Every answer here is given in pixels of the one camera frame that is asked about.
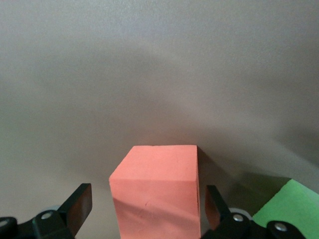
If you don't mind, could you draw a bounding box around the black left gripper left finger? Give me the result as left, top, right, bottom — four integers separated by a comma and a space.
22, 183, 93, 239

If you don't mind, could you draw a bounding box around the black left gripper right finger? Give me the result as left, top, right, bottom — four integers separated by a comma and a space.
201, 185, 266, 239

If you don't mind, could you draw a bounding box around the orange foam cube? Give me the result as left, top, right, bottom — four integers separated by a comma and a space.
109, 145, 201, 239

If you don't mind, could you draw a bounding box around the green foam cube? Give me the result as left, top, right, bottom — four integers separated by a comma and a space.
251, 179, 319, 239

